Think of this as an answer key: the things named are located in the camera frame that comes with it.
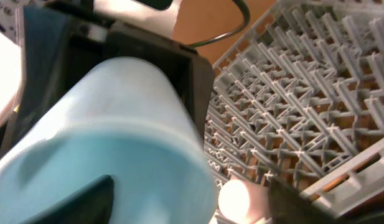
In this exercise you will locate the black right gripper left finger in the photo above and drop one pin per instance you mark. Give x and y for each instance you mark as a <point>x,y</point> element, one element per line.
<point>91,204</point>

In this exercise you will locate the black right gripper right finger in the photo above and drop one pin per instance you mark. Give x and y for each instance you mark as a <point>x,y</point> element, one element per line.
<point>287,207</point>

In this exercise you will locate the pink plastic cup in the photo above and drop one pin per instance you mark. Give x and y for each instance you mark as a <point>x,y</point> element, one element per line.
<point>244,202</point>

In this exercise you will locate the blue plastic cup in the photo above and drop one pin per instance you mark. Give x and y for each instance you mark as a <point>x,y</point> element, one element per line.
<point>122,119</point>

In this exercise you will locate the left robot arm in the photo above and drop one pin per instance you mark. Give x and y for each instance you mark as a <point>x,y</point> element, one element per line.
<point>58,42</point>

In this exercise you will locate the grey dishwasher rack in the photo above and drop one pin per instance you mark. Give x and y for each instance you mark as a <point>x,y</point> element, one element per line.
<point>300,97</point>

